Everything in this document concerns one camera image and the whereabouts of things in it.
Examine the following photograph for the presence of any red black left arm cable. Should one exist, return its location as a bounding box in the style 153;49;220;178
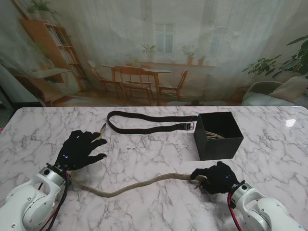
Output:
36;172;72;231

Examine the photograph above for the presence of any black belt storage box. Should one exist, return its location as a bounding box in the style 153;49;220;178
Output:
193;111;244;161

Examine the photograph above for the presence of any printed room scene backdrop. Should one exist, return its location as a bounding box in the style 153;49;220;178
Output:
0;0;308;108

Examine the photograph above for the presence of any dark brown braided belt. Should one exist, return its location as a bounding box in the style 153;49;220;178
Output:
106;111;198;135

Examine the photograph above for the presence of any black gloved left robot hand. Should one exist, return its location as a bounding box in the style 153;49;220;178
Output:
54;129;108;171

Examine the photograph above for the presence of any red black arm cable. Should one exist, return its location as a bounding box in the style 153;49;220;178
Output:
227;191;244;231
36;172;72;231

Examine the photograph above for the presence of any red black right arm cable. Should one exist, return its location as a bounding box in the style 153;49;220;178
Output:
227;191;244;231

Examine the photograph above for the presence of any beige braided belt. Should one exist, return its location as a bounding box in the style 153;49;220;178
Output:
71;123;210;199
204;130;226;141

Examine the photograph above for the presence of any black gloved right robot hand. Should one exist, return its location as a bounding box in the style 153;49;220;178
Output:
190;161;241;195

